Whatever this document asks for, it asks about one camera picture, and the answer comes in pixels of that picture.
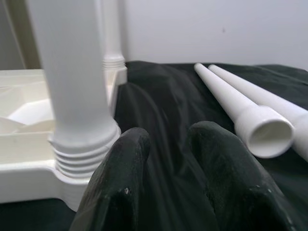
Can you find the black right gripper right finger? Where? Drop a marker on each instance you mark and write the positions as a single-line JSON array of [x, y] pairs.
[[235, 192]]

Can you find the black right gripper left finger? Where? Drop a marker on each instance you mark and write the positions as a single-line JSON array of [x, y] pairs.
[[113, 197]]

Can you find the white plastic table leg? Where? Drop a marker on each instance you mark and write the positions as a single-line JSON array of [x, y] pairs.
[[252, 95], [252, 115], [72, 84], [113, 36]]

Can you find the white plastic table top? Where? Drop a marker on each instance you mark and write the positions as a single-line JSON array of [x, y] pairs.
[[21, 173]]

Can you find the black cloth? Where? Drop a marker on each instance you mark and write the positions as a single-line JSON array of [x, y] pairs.
[[168, 108]]

